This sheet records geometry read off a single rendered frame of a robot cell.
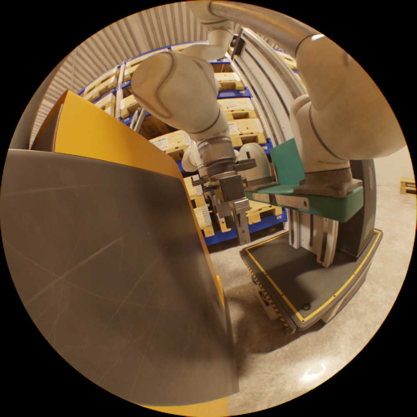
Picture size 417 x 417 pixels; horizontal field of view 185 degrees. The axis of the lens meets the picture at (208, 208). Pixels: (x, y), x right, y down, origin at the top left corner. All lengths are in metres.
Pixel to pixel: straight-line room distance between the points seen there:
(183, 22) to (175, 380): 7.46
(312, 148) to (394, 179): 4.90
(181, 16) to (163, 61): 7.14
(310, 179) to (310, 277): 0.45
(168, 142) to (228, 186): 1.29
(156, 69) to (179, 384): 0.32
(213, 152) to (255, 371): 0.89
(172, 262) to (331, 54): 0.35
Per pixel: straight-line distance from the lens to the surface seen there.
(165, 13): 7.26
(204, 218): 1.37
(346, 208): 0.34
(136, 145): 0.16
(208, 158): 0.30
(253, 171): 0.71
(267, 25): 0.37
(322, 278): 0.68
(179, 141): 1.48
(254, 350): 0.82
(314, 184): 0.37
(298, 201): 0.43
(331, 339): 0.90
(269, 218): 1.68
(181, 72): 0.18
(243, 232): 0.28
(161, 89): 0.18
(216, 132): 0.30
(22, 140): 0.15
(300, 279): 0.67
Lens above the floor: 0.79
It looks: 9 degrees down
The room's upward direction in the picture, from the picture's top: 15 degrees counter-clockwise
